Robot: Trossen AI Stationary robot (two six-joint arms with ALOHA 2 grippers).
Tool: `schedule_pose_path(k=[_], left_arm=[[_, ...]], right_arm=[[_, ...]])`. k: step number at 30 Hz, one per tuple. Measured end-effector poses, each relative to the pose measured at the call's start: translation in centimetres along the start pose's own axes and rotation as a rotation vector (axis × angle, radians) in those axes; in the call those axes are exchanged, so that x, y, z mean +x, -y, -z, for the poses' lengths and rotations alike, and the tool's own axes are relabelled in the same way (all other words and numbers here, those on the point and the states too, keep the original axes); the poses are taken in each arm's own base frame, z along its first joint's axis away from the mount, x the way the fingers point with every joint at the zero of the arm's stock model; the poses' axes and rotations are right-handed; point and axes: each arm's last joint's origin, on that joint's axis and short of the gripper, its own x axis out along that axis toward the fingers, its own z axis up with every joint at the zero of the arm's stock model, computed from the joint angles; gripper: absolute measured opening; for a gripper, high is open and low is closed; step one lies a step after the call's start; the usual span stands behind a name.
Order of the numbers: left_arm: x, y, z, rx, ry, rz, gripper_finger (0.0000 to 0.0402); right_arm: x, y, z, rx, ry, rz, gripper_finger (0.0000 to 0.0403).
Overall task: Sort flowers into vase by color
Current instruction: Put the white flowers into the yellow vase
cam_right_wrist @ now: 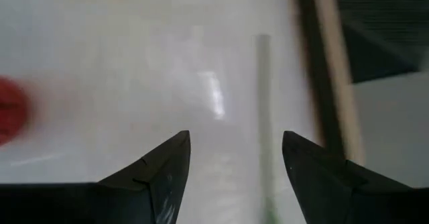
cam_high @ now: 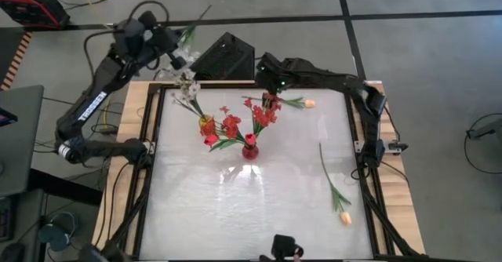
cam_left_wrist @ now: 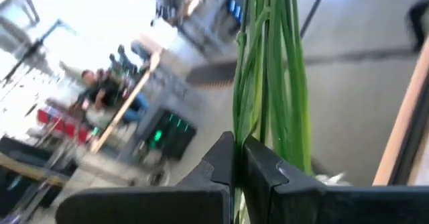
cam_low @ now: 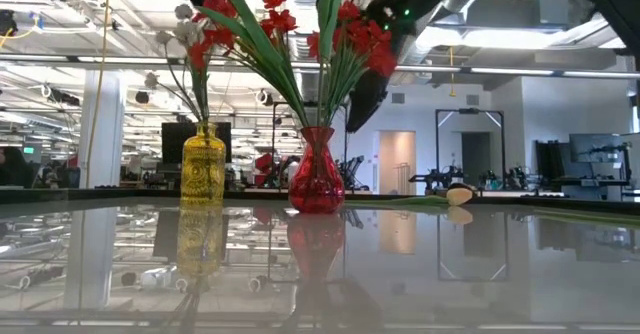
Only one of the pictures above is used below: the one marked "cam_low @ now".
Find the peach artificial tulip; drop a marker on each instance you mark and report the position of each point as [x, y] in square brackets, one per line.
[460, 195]

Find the red glass vase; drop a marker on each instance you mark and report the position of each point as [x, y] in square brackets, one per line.
[316, 184]

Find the green exit sign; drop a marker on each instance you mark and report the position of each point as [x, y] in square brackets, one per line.
[28, 150]

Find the black equipment desk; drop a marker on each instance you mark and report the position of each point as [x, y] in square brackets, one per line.
[590, 181]

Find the black monitor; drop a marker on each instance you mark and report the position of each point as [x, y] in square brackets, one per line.
[170, 144]

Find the person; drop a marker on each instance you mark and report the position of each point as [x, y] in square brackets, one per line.
[12, 169]

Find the silver ventilation duct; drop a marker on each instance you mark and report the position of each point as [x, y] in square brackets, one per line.
[520, 11]

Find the black background robot arm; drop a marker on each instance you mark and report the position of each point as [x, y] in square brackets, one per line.
[440, 179]

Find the dark wall monitor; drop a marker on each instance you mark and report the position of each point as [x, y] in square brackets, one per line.
[595, 146]

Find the beige door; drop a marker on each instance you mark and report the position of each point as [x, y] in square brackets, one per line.
[397, 159]

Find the yellow glass vase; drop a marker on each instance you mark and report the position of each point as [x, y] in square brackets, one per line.
[202, 169]

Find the black rack frame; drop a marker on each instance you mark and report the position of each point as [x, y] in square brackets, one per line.
[438, 149]

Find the red artificial flower bunch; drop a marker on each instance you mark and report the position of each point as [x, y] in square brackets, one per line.
[372, 44]
[280, 21]

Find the small white flower bunch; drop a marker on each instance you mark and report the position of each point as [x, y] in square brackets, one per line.
[183, 12]

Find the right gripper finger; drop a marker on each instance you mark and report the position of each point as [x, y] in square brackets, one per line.
[370, 99]

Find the white pillar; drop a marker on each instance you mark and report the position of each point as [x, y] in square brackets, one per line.
[102, 134]

